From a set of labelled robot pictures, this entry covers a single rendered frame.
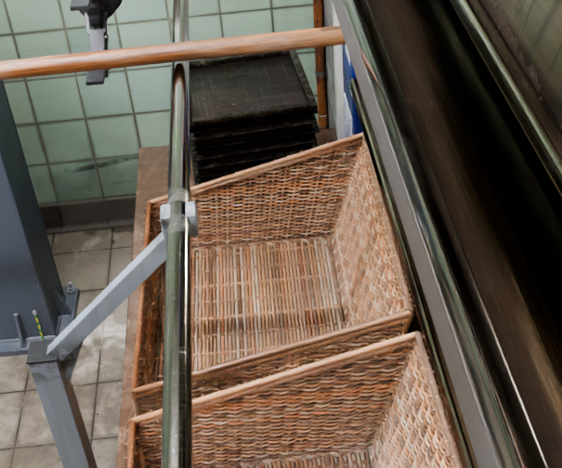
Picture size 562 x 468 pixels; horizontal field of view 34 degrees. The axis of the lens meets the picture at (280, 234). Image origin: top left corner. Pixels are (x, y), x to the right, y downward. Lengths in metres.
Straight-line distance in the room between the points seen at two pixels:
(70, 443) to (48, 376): 0.15
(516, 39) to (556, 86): 0.10
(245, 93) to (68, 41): 0.91
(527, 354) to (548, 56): 0.27
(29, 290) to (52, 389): 1.30
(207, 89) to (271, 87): 0.15
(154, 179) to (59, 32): 0.71
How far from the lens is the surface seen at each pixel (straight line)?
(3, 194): 2.46
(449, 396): 1.20
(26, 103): 2.96
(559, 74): 0.76
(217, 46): 1.48
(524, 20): 0.84
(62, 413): 1.40
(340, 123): 2.49
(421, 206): 0.69
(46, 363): 1.33
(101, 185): 3.10
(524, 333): 0.63
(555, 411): 0.58
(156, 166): 2.35
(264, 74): 2.13
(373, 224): 1.71
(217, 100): 2.04
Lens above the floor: 1.85
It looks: 38 degrees down
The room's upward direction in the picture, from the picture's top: 5 degrees counter-clockwise
